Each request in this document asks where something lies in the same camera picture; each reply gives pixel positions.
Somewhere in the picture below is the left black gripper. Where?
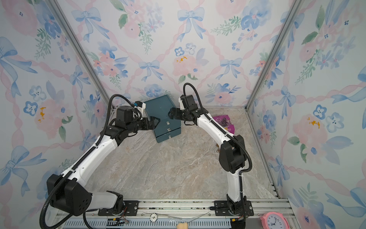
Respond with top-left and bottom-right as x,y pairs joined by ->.
128,115 -> 161,134

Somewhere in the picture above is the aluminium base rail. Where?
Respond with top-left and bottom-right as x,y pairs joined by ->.
60,199 -> 300,229

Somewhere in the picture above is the pink alarm clock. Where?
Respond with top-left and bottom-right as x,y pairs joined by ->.
260,212 -> 290,229

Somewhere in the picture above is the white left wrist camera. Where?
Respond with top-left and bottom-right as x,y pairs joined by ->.
134,101 -> 146,115

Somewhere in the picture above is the teal drawer cabinet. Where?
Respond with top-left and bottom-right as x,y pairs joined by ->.
145,95 -> 182,143

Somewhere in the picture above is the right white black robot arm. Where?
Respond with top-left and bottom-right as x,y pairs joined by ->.
169,95 -> 252,216

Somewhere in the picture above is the purple snack bag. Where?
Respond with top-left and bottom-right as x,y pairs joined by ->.
213,115 -> 235,134

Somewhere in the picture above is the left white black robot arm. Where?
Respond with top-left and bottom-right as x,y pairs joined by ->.
47,106 -> 161,216

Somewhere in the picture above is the beige knob at rail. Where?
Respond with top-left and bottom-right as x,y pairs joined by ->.
176,222 -> 189,229

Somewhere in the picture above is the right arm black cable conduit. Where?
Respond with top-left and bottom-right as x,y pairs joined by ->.
182,82 -> 253,173

